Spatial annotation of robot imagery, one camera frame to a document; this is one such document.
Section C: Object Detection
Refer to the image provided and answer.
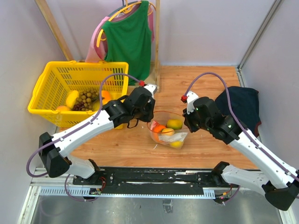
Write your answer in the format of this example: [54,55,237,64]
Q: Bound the orange persimmon toy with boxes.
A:
[150,121,166,133]

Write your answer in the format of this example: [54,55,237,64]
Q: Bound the green yellow mango toy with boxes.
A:
[166,119,183,130]

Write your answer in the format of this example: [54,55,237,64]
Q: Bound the clear orange zip bag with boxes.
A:
[147,111,189,149]

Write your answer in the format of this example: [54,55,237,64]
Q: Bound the yellow orange round fruit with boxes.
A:
[161,128,175,136]

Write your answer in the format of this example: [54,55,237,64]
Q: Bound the orange bell pepper toy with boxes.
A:
[101,91,112,105]

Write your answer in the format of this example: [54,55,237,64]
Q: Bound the yellow lemon toy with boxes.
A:
[170,141,183,149]

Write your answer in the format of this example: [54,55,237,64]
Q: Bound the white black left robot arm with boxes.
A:
[38,84,157,185]

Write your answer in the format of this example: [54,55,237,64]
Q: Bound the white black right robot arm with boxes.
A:
[181,92,299,211]

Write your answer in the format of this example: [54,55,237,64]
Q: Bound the green tank top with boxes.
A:
[101,0,152,86]

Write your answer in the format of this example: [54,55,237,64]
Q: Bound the wooden clothes rack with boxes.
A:
[35,0,160,90]

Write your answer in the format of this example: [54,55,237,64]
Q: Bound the dark navy cloth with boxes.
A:
[215,86,261,137]

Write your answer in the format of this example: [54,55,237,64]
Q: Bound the green grape bunch toy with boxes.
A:
[76,89,99,111]

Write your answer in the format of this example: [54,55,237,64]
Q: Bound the dark purple grape bunch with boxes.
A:
[72,102,85,111]

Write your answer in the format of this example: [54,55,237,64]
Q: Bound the pink shirt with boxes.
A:
[85,7,155,63]

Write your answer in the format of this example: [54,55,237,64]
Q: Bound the yellow plastic basket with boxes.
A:
[28,61,129,127]

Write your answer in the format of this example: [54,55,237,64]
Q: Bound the peach toy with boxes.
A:
[56,105,71,112]

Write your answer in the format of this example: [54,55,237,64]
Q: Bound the yellow clothes hanger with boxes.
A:
[96,0,156,49]

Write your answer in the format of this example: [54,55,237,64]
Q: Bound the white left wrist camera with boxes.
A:
[139,80,157,98]

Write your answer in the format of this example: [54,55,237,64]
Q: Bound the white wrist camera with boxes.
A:
[139,80,157,98]
[181,91,199,114]

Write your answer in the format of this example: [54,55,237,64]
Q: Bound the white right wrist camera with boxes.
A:
[181,91,199,114]

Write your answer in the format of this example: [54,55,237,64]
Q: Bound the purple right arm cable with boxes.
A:
[185,71,299,199]

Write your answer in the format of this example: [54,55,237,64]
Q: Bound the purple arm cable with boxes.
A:
[185,71,299,199]
[26,73,143,202]

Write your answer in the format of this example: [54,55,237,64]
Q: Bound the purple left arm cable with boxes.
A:
[26,73,143,202]

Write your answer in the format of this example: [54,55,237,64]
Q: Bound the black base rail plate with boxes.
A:
[72,167,230,196]

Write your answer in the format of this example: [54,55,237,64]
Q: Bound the aluminium frame post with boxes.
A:
[238,0,285,69]

